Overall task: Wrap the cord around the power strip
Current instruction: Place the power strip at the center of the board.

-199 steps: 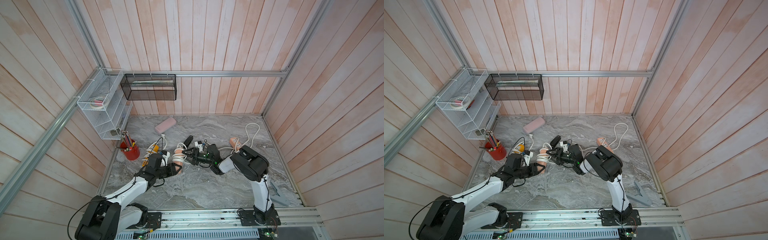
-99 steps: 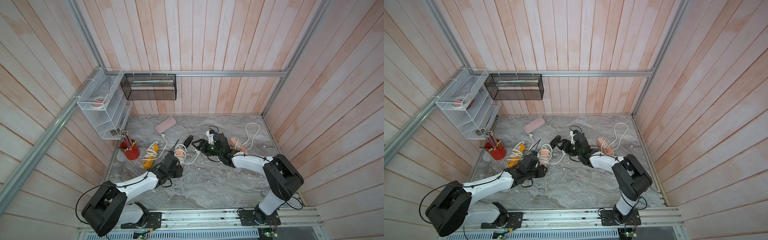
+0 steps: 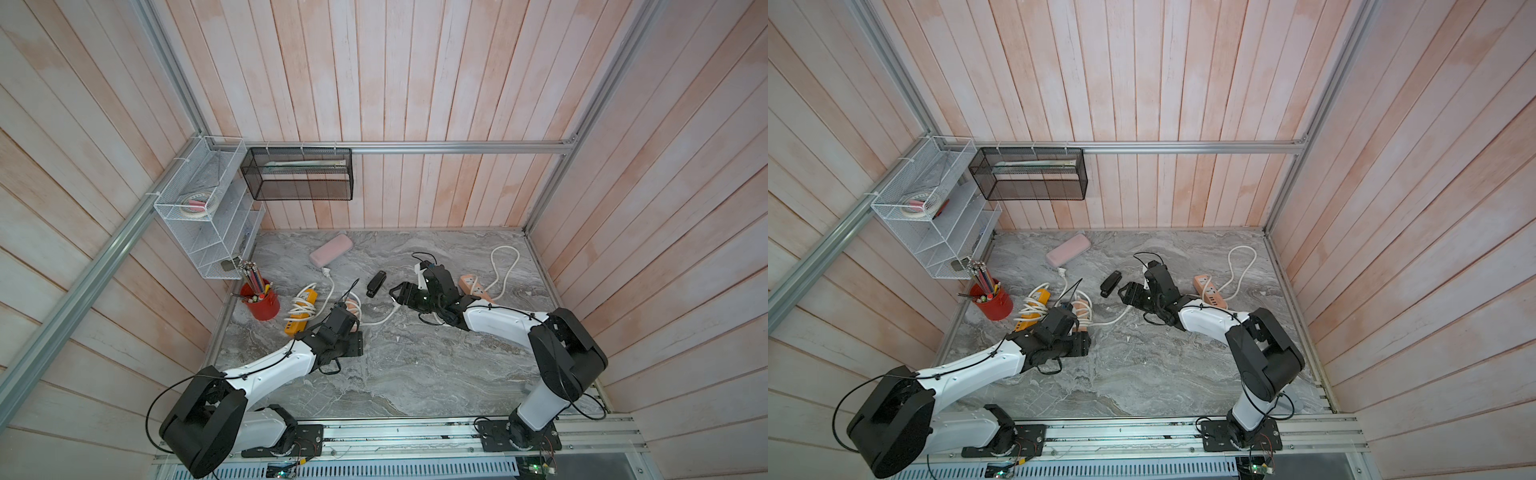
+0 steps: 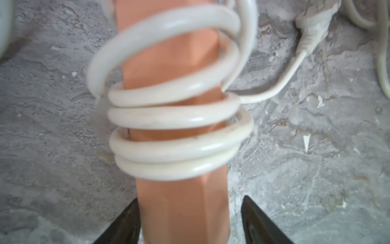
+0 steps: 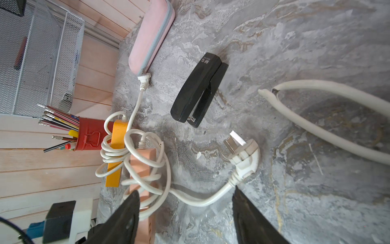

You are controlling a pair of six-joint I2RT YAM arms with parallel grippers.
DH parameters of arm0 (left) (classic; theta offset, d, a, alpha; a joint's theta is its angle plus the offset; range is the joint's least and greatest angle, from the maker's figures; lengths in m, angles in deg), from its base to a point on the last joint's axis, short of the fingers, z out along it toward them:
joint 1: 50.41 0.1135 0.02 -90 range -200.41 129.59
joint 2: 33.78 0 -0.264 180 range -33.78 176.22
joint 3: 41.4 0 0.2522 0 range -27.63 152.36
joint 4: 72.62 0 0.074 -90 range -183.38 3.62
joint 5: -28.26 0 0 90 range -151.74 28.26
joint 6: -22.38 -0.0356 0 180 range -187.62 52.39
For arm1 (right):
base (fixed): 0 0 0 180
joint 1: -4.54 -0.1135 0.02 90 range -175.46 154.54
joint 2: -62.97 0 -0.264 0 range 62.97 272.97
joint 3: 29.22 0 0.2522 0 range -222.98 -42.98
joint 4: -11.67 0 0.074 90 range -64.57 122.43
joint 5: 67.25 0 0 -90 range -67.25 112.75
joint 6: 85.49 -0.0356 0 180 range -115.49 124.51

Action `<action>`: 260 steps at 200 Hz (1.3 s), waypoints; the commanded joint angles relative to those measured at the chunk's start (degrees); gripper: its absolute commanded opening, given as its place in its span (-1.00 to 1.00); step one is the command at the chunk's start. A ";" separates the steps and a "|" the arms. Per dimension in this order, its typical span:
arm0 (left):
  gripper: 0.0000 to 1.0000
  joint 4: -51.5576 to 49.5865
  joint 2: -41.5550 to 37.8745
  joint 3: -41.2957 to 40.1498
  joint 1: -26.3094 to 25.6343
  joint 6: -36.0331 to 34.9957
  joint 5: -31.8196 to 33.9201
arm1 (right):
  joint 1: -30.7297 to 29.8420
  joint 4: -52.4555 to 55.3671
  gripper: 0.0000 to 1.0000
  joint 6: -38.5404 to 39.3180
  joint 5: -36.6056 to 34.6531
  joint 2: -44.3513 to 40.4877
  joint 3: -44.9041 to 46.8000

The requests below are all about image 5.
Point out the yellow power strip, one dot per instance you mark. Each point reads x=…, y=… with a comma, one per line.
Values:
x=117, y=142

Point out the black remote control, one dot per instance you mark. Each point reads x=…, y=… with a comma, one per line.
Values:
x=198, y=91

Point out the red pencil cup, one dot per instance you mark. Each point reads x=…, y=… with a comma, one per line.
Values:
x=84, y=133

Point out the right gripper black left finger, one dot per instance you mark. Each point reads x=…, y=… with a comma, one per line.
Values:
x=121, y=227

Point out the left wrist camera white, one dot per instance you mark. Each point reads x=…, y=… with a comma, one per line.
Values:
x=66, y=223

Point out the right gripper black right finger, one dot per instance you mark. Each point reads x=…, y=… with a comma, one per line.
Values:
x=251, y=226

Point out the pink power strip front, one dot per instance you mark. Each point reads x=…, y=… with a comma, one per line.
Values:
x=146, y=228

